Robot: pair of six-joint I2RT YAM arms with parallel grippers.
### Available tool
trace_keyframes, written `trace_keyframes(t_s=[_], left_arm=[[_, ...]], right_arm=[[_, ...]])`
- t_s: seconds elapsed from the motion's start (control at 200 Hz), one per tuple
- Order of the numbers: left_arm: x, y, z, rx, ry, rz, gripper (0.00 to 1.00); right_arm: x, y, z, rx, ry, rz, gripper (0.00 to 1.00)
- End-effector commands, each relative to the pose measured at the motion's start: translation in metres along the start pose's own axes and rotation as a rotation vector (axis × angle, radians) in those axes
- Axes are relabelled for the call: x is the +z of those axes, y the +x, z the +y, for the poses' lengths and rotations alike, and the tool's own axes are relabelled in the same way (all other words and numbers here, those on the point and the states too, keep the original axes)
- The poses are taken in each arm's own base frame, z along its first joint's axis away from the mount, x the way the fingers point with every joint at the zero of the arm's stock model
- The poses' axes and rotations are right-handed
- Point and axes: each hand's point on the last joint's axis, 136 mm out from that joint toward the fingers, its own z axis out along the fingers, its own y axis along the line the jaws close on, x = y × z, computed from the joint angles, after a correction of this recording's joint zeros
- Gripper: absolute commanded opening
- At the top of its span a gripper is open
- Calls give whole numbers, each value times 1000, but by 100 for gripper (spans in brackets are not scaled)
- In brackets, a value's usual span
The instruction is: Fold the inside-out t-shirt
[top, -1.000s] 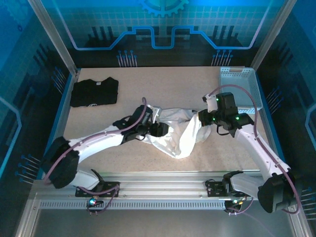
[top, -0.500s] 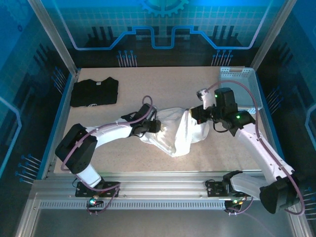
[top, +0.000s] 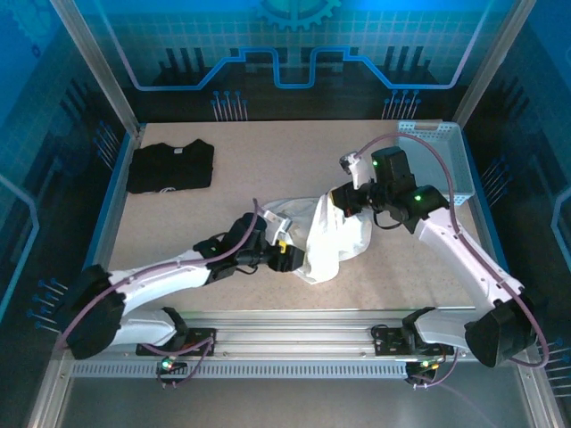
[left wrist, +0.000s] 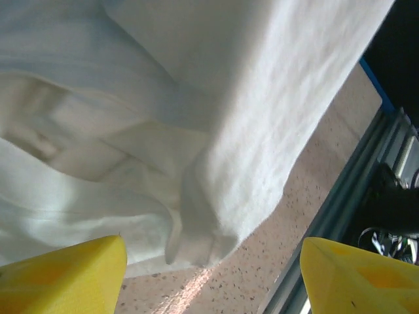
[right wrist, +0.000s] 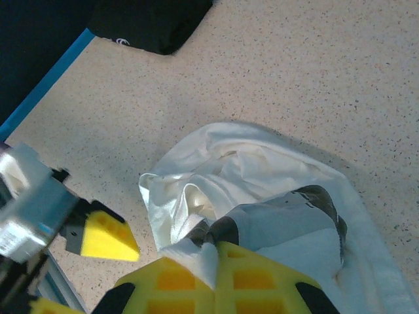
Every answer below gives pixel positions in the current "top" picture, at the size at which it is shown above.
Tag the pale perforated plastic basket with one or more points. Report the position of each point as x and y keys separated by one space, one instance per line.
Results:
x=450 y=147

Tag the aluminium frame post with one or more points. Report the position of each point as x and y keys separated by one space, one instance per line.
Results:
x=107 y=76
x=490 y=67

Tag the folded black t-shirt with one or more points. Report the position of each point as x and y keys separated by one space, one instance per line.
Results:
x=171 y=167

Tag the white t-shirt with black print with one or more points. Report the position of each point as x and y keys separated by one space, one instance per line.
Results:
x=339 y=241

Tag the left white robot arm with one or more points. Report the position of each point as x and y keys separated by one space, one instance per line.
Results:
x=156 y=276

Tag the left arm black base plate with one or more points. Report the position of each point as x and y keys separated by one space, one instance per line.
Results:
x=203 y=333

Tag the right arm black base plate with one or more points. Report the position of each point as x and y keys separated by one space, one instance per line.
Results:
x=383 y=341

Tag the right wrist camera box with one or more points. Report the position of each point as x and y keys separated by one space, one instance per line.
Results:
x=357 y=171

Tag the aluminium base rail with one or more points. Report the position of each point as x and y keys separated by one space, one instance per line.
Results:
x=290 y=334

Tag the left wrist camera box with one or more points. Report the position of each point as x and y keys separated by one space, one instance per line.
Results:
x=274 y=220

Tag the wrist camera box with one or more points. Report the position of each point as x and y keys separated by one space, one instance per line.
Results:
x=274 y=220
x=357 y=171

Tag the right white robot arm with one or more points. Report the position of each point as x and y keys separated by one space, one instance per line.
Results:
x=450 y=249

